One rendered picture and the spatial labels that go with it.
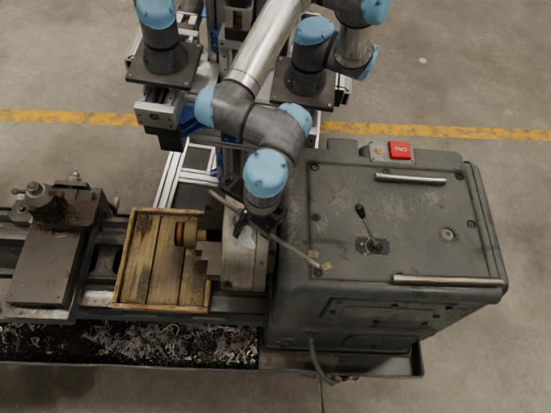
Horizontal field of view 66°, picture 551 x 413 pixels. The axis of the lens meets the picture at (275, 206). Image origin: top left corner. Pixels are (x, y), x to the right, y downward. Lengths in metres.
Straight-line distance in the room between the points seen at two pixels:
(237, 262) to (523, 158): 2.60
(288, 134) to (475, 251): 0.66
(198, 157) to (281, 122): 1.74
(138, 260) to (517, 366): 2.02
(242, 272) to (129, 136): 1.92
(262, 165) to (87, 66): 2.80
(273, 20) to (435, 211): 0.67
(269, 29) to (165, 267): 0.87
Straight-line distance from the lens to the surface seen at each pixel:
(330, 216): 1.14
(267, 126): 0.79
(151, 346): 1.72
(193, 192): 2.38
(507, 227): 3.01
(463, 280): 1.16
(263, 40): 0.89
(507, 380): 2.65
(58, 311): 1.46
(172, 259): 1.47
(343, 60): 1.34
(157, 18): 1.45
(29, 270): 1.49
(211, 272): 1.20
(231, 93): 0.82
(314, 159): 1.23
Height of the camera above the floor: 2.23
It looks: 60 degrees down
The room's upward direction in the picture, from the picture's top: 10 degrees clockwise
